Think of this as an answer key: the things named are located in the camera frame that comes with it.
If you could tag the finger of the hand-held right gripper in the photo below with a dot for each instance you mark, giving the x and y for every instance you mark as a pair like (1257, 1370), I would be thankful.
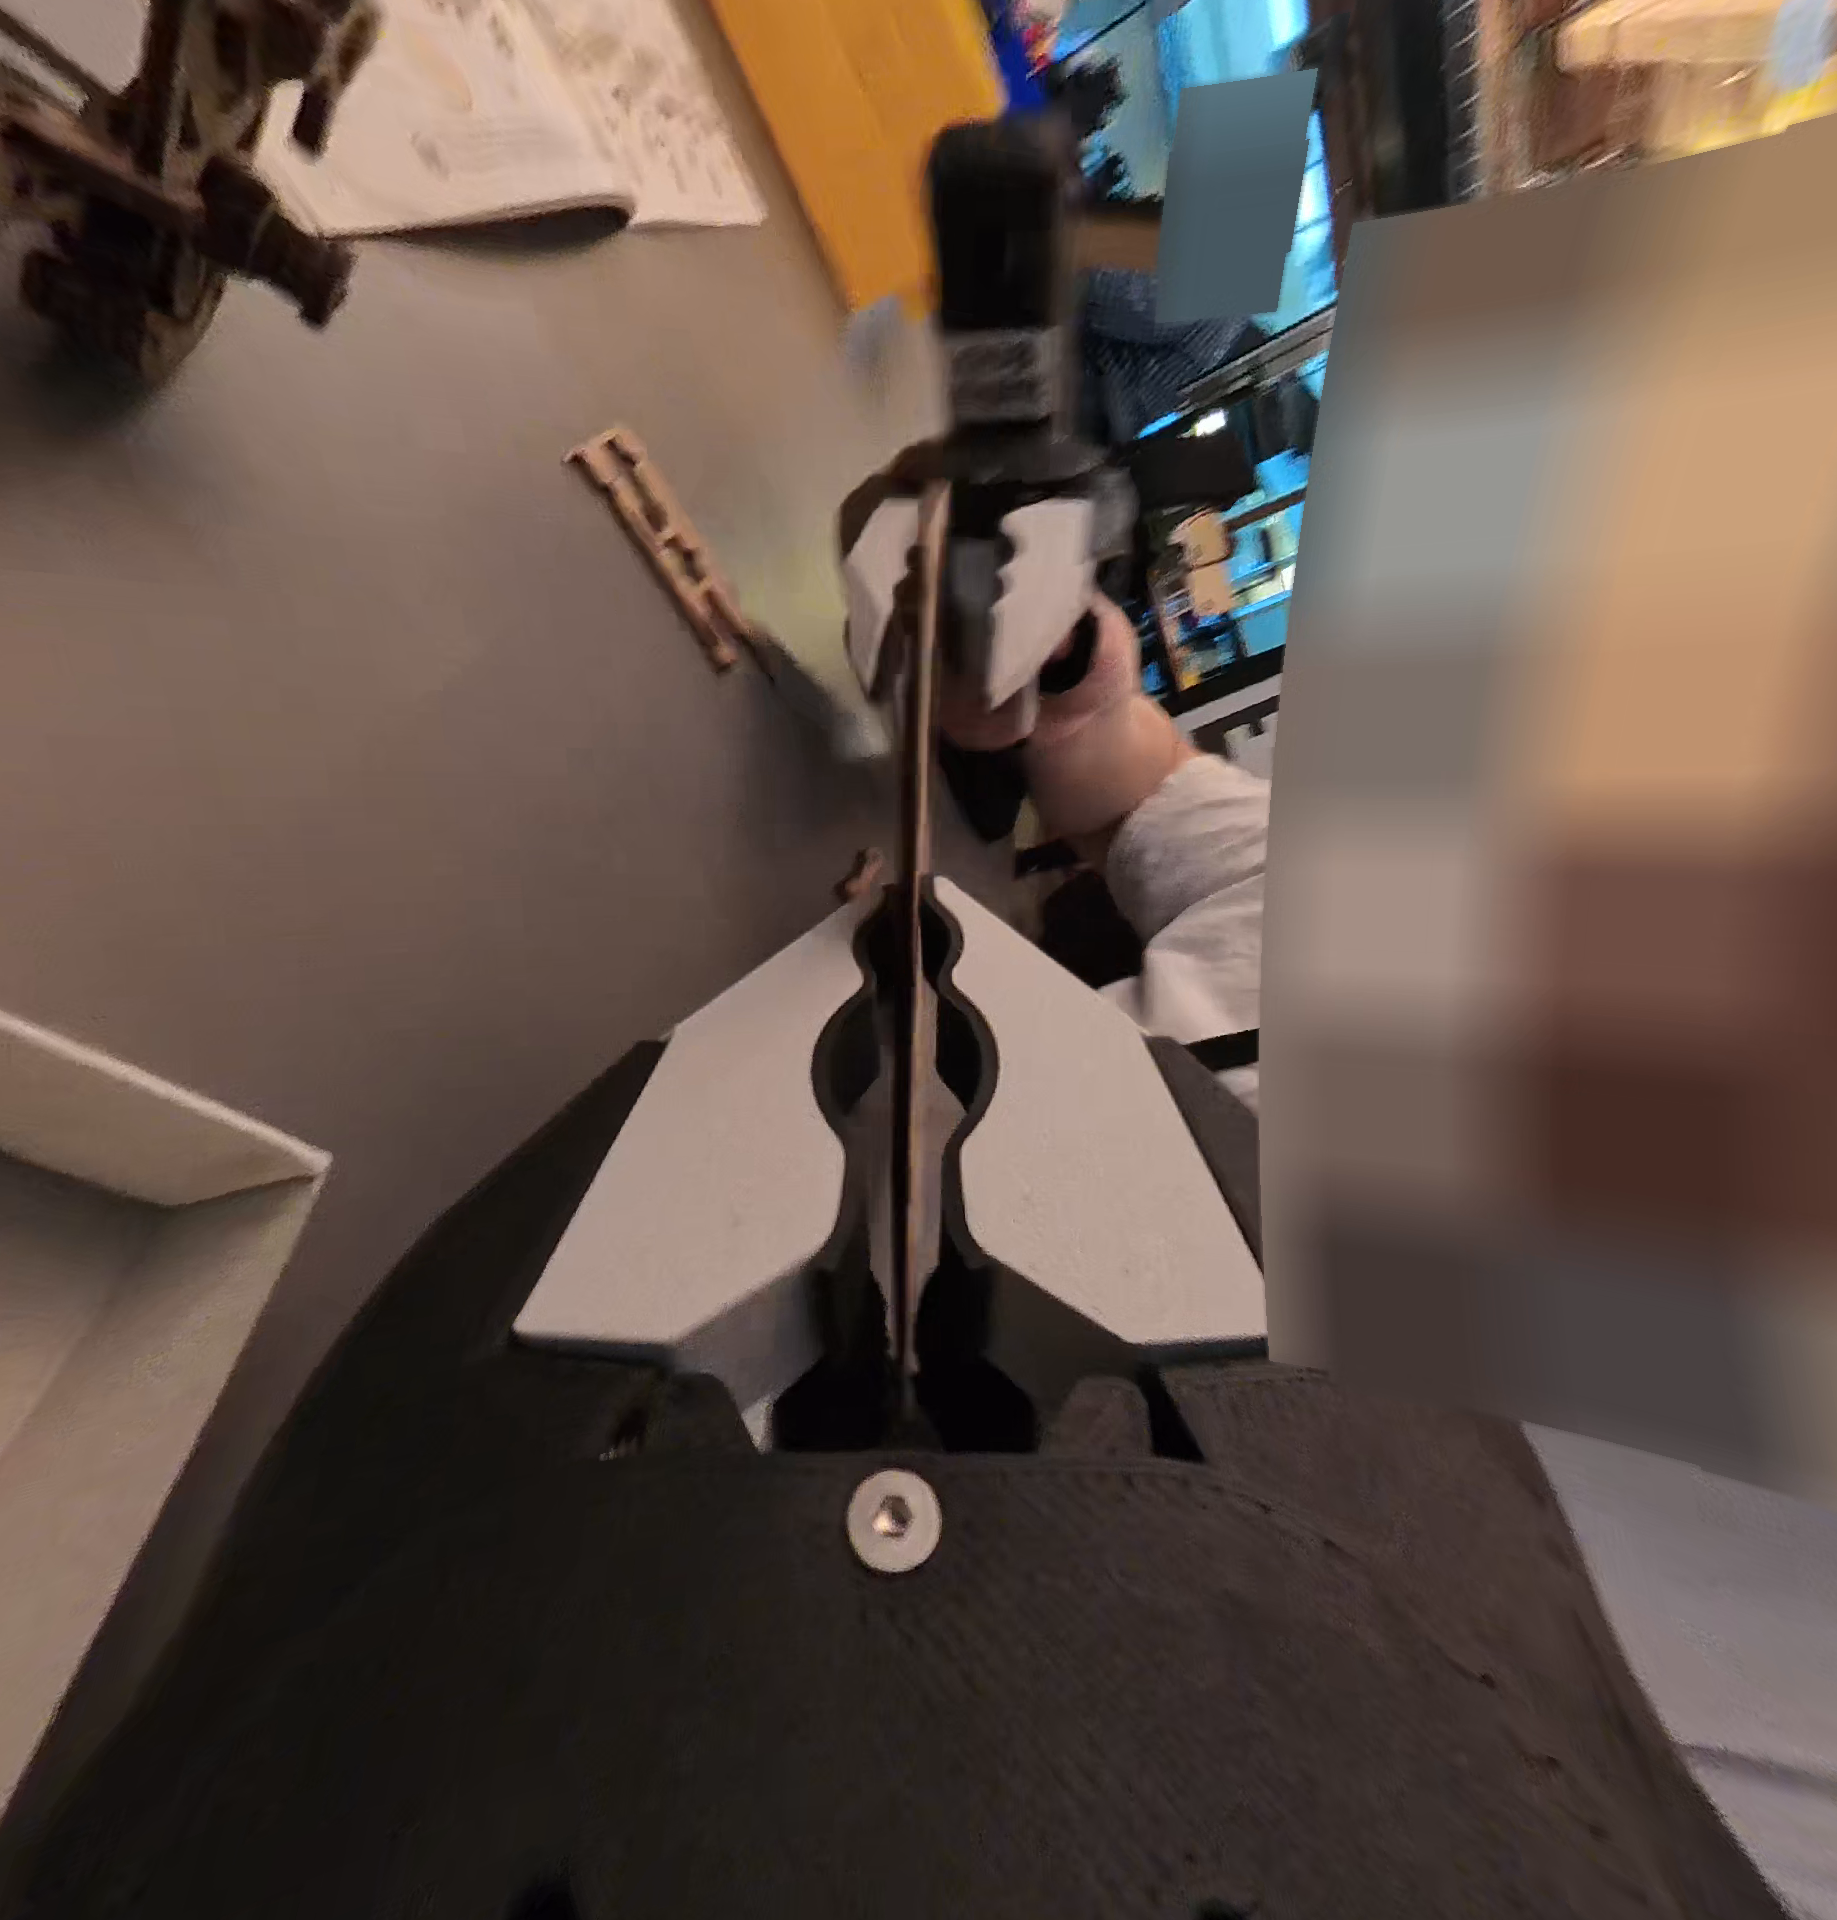
(1047, 577)
(879, 586)

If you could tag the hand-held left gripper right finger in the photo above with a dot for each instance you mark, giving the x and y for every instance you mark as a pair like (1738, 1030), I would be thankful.
(1097, 1201)

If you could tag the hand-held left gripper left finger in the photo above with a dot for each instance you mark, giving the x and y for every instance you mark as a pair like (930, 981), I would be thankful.
(708, 1201)

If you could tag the thin wooden parts sheet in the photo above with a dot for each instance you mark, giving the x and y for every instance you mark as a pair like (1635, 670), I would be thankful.
(914, 810)

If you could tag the person's right forearm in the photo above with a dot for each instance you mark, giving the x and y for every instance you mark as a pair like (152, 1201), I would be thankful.
(1204, 885)

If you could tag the wooden parts strip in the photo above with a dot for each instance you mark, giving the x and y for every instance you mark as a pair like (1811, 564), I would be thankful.
(661, 540)

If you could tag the assembled wooden model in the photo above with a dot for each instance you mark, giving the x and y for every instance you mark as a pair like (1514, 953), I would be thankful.
(122, 195)

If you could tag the person's right hand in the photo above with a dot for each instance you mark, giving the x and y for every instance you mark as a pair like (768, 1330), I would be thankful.
(1097, 736)

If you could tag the yellow board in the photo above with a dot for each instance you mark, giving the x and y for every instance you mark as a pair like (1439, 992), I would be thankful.
(858, 135)

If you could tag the blue lit screen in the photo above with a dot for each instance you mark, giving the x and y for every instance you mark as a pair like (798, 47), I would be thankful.
(1277, 497)

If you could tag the white instruction booklet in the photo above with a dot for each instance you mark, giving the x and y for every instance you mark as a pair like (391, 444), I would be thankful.
(558, 106)

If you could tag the wooden shelf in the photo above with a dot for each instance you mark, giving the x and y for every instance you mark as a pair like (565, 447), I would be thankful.
(1517, 92)

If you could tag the white cardboard box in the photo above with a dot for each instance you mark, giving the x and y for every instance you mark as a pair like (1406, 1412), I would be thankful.
(93, 1112)

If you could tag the person's light clothing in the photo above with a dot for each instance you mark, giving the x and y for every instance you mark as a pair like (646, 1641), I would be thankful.
(1758, 1650)

